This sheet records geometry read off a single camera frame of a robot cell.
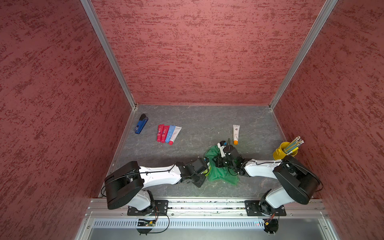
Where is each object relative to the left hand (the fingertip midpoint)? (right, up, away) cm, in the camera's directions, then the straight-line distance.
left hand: (200, 181), depth 82 cm
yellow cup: (+47, +15, +3) cm, 49 cm away
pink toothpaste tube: (-28, +26, +20) cm, 43 cm away
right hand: (+9, +9, +9) cm, 15 cm away
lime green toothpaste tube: (+2, +11, -16) cm, 20 cm away
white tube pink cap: (-18, +24, +19) cm, 36 cm away
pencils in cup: (+54, +20, 0) cm, 57 cm away
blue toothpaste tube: (-21, +25, +20) cm, 38 cm away
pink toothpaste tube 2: (-25, +25, +21) cm, 41 cm away
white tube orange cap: (+26, +28, +22) cm, 44 cm away
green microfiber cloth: (+11, +4, -1) cm, 12 cm away
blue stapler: (-42, +32, +24) cm, 58 cm away
